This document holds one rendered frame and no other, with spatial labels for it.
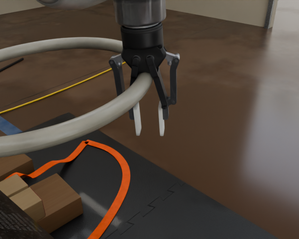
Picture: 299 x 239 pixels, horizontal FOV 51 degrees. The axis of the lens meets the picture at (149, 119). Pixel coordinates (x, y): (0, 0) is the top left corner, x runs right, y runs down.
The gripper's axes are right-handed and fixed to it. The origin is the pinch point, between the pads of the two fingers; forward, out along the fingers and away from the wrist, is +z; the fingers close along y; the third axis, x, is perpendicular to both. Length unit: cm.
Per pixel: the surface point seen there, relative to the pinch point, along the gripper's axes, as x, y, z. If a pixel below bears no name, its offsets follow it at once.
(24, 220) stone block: 12.0, 28.2, 19.3
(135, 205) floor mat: -56, 20, 88
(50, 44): -21.3, 28.1, -9.9
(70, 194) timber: -49, 50, 74
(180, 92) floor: -193, 2, 94
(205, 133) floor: -129, -17, 94
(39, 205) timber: -34, 57, 66
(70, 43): -21.7, 22.7, -9.7
